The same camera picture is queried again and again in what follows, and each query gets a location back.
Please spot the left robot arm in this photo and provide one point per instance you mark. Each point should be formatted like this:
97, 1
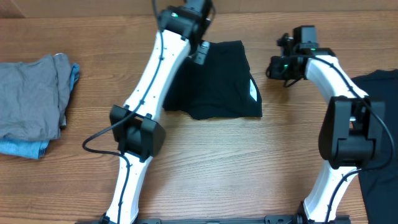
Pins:
136, 126

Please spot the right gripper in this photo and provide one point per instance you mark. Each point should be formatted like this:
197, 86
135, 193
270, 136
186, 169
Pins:
275, 68

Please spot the black shorts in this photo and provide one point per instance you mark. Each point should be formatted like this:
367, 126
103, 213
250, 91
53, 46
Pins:
222, 87

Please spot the black shirt pile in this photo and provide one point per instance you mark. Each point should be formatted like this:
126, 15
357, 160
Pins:
379, 188

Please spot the blue folded shirt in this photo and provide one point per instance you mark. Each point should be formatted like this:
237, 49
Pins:
35, 149

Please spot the grey folded shirt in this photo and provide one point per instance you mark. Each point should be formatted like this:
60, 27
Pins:
34, 97

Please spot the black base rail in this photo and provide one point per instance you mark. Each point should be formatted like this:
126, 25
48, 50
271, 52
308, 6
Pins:
205, 221

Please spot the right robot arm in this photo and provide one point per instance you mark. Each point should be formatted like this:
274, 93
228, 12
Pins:
351, 132

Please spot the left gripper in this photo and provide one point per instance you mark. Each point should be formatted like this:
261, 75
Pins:
201, 51

